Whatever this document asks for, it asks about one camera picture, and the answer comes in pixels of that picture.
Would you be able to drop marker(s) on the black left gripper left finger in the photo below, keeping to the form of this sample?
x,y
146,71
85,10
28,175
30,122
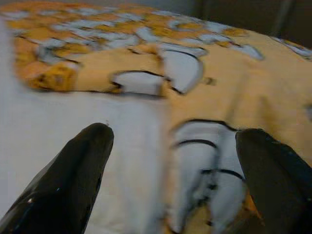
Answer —
x,y
61,185

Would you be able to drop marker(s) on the white quilted mattress sheet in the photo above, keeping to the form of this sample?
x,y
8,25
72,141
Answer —
x,y
73,109

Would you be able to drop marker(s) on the orange tiger print blanket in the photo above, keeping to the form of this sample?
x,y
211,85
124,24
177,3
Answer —
x,y
243,85

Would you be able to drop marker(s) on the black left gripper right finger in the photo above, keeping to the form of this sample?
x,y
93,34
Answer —
x,y
280,185

